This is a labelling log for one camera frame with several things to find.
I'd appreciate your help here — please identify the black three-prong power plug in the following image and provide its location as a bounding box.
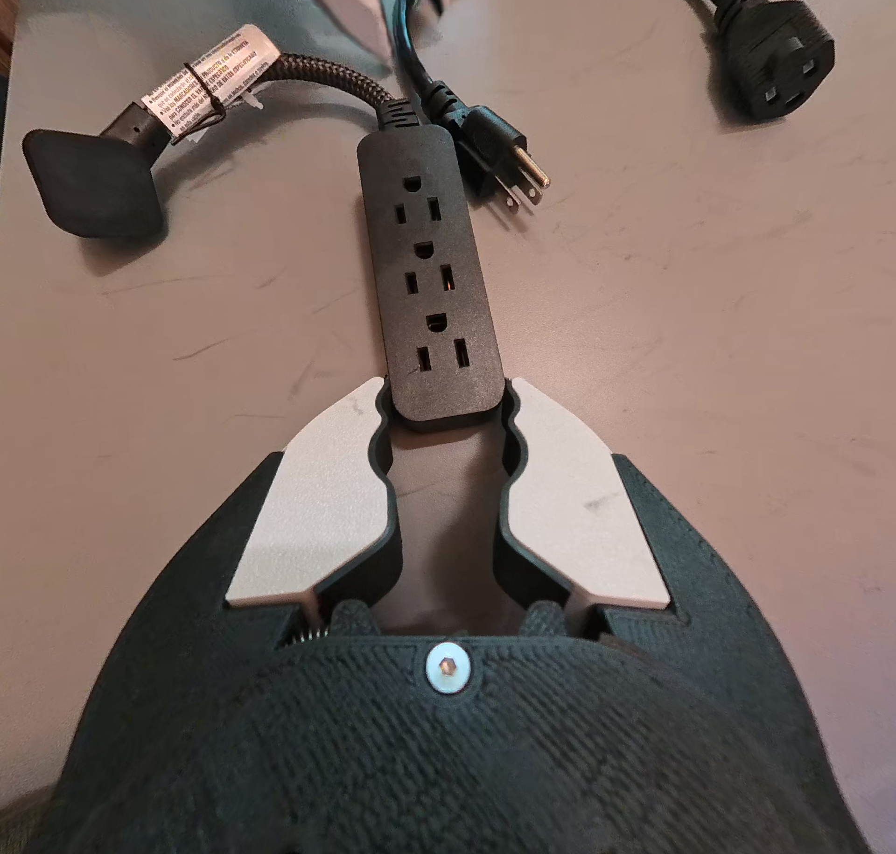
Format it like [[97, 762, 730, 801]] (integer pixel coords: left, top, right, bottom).
[[426, 80, 552, 214]]

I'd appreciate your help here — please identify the black flat angled plug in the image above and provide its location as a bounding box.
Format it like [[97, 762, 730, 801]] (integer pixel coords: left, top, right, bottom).
[[22, 101, 173, 239]]

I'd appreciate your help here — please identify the black extension cable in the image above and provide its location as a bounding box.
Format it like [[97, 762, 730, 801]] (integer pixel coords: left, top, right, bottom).
[[392, 0, 746, 109]]

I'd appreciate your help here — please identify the black three-outlet power strip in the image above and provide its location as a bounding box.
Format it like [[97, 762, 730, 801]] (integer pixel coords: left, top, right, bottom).
[[356, 125, 506, 435]]

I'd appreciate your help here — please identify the black twist tie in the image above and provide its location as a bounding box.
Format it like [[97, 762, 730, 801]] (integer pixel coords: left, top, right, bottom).
[[171, 62, 226, 147]]

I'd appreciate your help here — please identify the white warning label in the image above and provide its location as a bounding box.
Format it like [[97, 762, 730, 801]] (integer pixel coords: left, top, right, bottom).
[[140, 24, 281, 148]]

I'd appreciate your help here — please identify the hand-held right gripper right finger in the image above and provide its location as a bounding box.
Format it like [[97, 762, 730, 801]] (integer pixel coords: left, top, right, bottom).
[[493, 377, 672, 620]]

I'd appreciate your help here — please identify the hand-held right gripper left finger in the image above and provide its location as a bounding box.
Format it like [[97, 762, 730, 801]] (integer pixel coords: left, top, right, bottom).
[[225, 377, 406, 615]]

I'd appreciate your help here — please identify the black extension socket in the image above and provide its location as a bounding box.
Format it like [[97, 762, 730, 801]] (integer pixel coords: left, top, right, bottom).
[[714, 0, 836, 123]]

